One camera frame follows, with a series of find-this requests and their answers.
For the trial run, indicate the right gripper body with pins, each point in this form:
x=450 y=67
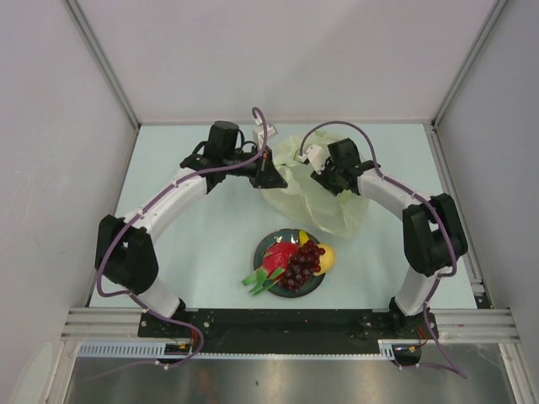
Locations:
x=329 y=177

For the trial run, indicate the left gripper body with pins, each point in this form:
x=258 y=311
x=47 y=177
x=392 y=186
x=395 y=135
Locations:
x=254 y=170

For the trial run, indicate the yellow-green plastic bag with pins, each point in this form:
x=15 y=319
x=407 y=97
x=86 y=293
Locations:
x=307 y=202

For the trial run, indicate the yellow fake lemon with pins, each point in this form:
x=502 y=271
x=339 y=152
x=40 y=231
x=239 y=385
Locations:
x=326 y=259

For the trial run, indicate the red fake grapes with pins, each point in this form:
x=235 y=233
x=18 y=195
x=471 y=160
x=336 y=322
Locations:
x=299 y=278

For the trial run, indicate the red fake dragon fruit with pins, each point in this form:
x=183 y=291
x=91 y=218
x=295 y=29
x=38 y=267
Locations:
x=275 y=260

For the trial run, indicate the yellow fake banana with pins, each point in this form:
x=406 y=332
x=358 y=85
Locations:
x=305 y=239

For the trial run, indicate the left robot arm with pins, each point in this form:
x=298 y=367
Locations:
x=125 y=252

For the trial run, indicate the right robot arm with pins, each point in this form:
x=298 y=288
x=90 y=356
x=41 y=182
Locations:
x=433 y=236

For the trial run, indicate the blue ceramic plate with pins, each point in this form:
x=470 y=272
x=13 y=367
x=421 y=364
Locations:
x=282 y=235

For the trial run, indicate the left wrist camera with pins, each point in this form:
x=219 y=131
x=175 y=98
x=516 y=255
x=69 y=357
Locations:
x=261 y=132

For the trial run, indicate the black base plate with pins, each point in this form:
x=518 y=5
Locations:
x=304 y=332

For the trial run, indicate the white cable duct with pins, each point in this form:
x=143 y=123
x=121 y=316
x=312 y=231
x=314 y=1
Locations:
x=173 y=351

